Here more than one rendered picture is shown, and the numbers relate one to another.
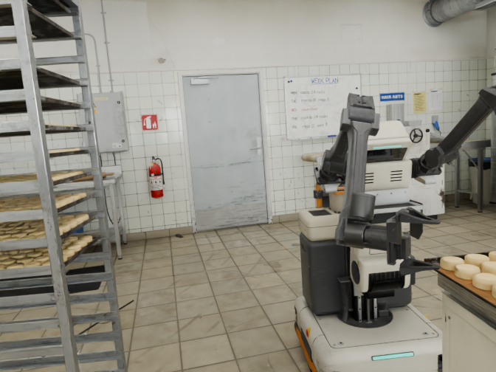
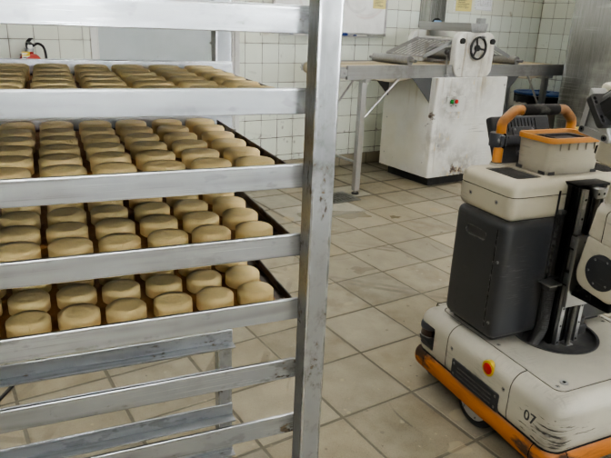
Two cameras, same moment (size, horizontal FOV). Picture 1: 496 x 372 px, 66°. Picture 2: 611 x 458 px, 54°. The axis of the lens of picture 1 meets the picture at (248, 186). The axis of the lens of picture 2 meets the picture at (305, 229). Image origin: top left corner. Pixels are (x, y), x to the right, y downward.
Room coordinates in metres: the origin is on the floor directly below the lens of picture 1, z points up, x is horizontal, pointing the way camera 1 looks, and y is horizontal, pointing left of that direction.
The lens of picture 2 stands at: (0.49, 0.87, 1.23)
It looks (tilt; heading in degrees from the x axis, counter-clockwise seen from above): 19 degrees down; 339
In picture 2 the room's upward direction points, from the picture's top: 2 degrees clockwise
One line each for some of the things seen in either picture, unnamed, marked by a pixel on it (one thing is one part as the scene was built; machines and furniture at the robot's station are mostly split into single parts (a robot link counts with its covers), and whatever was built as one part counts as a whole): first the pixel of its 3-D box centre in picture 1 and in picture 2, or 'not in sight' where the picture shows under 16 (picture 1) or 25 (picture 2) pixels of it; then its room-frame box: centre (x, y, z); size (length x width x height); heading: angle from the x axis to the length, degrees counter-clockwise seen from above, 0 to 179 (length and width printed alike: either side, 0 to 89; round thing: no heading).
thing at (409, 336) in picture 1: (364, 336); (546, 363); (1.86, -0.55, 0.16); 0.67 x 0.64 x 0.25; 4
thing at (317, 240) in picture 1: (355, 252); (548, 236); (1.95, -0.54, 0.59); 0.55 x 0.34 x 0.83; 94
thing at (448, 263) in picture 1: (452, 263); not in sight; (0.86, -0.46, 0.91); 0.05 x 0.05 x 0.02
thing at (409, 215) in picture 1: (416, 226); not in sight; (0.80, -0.35, 1.02); 0.09 x 0.07 x 0.07; 49
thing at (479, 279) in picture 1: (486, 281); not in sight; (0.74, -0.47, 0.91); 0.05 x 0.05 x 0.02
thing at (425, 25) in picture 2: (400, 124); (452, 26); (4.89, -1.99, 1.23); 0.58 x 0.19 x 0.07; 12
